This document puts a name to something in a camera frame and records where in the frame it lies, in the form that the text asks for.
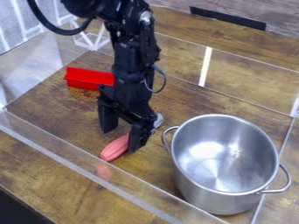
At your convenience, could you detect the pink handled metal spoon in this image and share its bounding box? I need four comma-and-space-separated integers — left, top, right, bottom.
99, 112, 164, 163

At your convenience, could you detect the black cable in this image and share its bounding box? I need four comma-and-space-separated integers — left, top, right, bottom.
25, 0, 95, 37

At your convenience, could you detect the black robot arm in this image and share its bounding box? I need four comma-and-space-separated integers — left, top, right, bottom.
61, 0, 160, 152

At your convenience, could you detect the stainless steel pot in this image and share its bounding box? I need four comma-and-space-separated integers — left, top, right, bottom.
161, 114, 292, 215

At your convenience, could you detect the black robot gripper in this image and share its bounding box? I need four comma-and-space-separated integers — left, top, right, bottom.
97, 66, 155, 153

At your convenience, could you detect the black strip on wall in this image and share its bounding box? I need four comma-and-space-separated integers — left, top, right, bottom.
190, 6, 267, 31

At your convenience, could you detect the clear acrylic barrier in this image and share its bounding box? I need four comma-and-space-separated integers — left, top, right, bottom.
0, 17, 299, 224

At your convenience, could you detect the red plastic block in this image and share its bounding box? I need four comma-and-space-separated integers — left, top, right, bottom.
64, 66, 115, 91

